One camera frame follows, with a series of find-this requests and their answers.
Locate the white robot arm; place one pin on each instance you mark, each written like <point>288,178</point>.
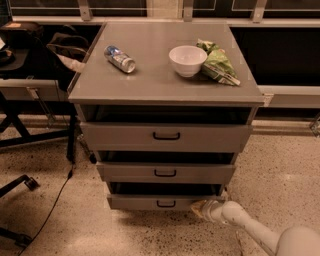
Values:
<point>294,241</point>

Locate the silver blue soda can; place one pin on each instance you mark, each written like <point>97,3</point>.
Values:
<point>119,59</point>

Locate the dark bag on desk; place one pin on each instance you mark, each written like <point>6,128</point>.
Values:
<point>70,50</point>

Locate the green chip bag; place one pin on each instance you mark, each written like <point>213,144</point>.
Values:
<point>217,65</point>

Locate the grey drawer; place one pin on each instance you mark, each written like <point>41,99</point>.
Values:
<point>165,173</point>
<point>166,137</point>
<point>160,196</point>

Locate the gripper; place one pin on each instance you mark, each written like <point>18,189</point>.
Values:
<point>210,209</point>

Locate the grey drawer cabinet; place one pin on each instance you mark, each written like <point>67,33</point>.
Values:
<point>154,93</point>

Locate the white bowl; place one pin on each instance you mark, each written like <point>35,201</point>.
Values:
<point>187,60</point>

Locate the side desk with black legs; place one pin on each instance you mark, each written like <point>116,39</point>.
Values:
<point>33,82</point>

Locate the grey top drawer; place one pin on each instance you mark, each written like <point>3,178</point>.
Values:
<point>166,137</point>

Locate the grey middle drawer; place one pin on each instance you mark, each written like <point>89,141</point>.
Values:
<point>165,173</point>

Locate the grey bottom drawer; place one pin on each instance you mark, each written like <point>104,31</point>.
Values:
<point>160,196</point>

